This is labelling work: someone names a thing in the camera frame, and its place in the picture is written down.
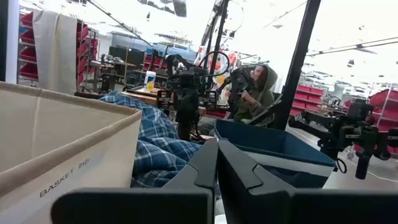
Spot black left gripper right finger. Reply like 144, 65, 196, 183
217, 139, 398, 224

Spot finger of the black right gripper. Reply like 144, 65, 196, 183
176, 88, 189, 141
188, 88, 200, 141

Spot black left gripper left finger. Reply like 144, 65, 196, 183
51, 138, 218, 224

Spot red bin shelf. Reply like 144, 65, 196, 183
341, 88, 398, 156
289, 83, 326, 118
142, 54, 169, 72
17, 11, 100, 90

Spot white wipes canister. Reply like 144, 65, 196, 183
144, 70, 157, 91

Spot blue plaid cloth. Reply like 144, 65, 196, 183
99, 90, 203, 189

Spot wooden background table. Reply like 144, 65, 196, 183
121, 86, 208, 116

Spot person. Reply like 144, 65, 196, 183
198, 63, 279, 136

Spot black monitor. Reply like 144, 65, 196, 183
108, 45, 146, 68

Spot beige fabric basket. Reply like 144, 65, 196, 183
0, 80, 143, 224

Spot beige hanging cloth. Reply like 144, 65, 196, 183
32, 9, 78, 96

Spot black background frame posts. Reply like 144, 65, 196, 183
200, 0, 231, 91

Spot black metal station frame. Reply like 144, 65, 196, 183
245, 0, 323, 131

